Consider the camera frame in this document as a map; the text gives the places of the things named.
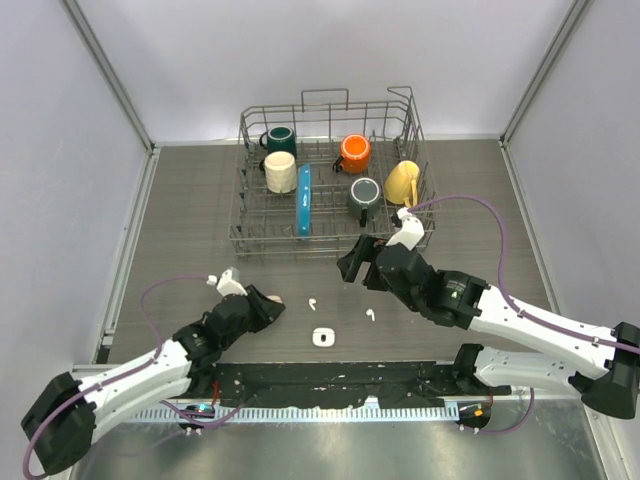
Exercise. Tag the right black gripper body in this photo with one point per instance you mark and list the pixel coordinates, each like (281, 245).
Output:
(399, 294)

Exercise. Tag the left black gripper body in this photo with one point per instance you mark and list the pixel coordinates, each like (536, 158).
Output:
(233, 336)

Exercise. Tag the white charging case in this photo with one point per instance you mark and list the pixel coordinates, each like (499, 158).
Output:
(323, 337)

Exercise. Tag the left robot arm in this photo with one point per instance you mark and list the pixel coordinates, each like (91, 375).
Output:
(70, 414)

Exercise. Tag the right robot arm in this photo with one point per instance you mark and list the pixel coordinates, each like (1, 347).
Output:
(598, 364)

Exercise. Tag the grey mug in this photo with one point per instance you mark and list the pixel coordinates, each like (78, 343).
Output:
(364, 200)

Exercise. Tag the blue plate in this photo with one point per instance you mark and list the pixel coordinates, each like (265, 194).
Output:
(303, 201)

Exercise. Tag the yellow mug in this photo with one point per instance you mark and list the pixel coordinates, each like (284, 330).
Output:
(401, 185)

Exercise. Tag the orange mug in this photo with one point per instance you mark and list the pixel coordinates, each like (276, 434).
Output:
(355, 153)

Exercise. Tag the cream textured mug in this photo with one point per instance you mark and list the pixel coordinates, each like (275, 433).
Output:
(280, 172)

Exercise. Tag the dark green mug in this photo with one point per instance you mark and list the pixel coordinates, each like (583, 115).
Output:
(279, 138)

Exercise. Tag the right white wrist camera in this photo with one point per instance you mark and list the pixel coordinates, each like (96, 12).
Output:
(410, 231)

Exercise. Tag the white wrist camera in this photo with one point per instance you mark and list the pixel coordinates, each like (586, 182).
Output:
(410, 231)
(227, 283)

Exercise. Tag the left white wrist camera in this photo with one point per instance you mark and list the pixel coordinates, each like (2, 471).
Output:
(227, 283)

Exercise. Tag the white slotted cable duct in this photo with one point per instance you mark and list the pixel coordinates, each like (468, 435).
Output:
(369, 412)

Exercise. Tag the grey wire dish rack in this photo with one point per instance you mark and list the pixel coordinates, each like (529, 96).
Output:
(264, 223)

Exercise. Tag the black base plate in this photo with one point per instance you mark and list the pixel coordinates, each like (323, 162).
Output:
(338, 385)

